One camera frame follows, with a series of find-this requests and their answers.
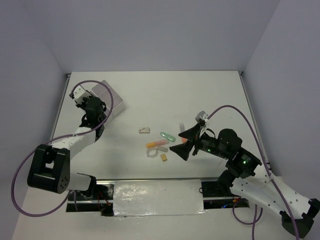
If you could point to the green correction tape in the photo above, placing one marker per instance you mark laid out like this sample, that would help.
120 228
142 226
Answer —
168 136

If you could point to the white organizer box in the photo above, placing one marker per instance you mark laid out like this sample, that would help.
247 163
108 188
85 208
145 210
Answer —
101 92
109 117

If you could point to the orange pink highlighter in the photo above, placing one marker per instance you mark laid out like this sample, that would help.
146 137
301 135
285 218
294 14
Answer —
157 143

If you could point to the small yellow eraser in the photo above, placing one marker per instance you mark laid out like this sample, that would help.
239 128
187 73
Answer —
163 157

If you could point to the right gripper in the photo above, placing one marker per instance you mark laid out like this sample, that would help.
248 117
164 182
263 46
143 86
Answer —
182 148

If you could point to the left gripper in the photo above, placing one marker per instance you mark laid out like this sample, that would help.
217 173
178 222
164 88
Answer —
82 106

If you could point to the white organizer right box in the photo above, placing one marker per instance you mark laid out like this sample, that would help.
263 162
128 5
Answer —
101 92

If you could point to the grey white eraser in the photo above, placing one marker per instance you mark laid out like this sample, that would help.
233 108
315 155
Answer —
162 148

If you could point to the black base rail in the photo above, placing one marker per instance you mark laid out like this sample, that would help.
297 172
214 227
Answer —
102 202

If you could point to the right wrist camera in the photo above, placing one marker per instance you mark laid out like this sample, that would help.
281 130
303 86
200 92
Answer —
203 122

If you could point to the orange grey highlighter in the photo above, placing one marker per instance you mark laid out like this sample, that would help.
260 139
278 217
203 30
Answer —
182 129

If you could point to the clear tape roll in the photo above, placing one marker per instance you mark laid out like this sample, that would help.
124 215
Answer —
152 152

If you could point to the white eraser box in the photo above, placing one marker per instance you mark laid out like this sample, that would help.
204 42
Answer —
144 130

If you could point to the silver foil panel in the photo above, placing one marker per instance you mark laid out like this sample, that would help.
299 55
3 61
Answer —
157 198

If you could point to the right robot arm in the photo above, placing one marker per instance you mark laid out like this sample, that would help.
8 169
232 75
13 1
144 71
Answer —
246 176

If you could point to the white organizer left box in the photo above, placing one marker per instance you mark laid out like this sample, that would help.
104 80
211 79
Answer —
109 117

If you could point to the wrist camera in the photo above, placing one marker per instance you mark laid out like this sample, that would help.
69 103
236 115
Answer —
79 95
203 122

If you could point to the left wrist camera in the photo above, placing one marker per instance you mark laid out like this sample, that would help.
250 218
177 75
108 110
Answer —
79 95

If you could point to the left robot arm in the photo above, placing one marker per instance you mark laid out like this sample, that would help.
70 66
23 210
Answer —
51 164

